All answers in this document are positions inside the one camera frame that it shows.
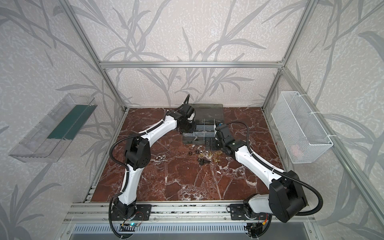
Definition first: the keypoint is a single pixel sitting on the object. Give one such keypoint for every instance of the brass screws pile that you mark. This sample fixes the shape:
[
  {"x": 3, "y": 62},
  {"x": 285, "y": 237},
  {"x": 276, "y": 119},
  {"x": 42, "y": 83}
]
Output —
[{"x": 215, "y": 156}]

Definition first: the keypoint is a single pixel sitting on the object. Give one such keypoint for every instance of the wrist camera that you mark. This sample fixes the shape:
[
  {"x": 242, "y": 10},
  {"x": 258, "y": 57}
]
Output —
[
  {"x": 223, "y": 134},
  {"x": 187, "y": 111}
]

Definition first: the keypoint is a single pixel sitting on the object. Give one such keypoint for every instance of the aluminium frame post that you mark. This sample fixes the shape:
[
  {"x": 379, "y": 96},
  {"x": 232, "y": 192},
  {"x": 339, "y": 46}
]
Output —
[{"x": 308, "y": 11}]

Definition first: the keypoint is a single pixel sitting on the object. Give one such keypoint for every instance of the clear plastic wall tray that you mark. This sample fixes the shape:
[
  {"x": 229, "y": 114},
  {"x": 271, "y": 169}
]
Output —
[{"x": 50, "y": 138}]

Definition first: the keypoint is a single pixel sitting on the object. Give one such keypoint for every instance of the aluminium back crossbar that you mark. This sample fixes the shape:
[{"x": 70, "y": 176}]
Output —
[{"x": 167, "y": 64}]

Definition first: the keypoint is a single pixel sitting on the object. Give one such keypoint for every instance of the black screws pile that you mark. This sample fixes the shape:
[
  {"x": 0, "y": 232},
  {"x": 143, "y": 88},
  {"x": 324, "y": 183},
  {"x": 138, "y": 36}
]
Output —
[{"x": 201, "y": 159}]

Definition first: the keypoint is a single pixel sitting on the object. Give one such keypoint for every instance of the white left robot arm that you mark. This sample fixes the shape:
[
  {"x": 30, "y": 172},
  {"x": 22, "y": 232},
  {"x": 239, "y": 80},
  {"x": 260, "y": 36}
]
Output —
[{"x": 138, "y": 156}]

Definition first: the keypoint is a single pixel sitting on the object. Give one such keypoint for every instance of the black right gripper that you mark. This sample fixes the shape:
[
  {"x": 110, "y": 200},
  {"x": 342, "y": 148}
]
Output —
[{"x": 217, "y": 137}]

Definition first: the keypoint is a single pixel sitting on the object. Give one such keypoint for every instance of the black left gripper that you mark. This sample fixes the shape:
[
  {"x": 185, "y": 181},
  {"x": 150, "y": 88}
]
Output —
[{"x": 186, "y": 126}]

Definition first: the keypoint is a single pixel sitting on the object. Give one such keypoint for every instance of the grey plastic organizer box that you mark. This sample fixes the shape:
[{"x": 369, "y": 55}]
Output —
[{"x": 207, "y": 117}]

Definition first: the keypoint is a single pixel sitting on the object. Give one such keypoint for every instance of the aluminium front rail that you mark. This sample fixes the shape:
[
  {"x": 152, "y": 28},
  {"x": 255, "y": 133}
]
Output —
[{"x": 158, "y": 212}]

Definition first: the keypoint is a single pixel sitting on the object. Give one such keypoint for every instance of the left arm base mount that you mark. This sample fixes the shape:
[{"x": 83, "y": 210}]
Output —
[{"x": 135, "y": 212}]

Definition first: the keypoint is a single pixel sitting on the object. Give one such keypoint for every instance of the white wire mesh basket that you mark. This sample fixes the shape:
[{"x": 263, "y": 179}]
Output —
[{"x": 304, "y": 138}]

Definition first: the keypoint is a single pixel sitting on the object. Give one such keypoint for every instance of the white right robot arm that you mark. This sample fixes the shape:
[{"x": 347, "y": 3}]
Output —
[{"x": 286, "y": 197}]

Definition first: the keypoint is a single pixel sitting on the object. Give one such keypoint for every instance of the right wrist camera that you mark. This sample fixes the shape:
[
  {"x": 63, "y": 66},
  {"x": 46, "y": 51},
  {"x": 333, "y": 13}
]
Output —
[{"x": 223, "y": 134}]

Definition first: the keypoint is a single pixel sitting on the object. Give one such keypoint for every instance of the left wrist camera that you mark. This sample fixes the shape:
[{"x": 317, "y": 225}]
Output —
[{"x": 187, "y": 111}]

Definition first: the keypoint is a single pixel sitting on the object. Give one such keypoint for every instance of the silver nuts pile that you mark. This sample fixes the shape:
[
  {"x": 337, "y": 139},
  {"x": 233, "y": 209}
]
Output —
[{"x": 161, "y": 158}]

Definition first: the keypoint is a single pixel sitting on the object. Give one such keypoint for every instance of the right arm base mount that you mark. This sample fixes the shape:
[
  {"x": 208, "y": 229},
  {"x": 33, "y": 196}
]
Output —
[{"x": 238, "y": 212}]

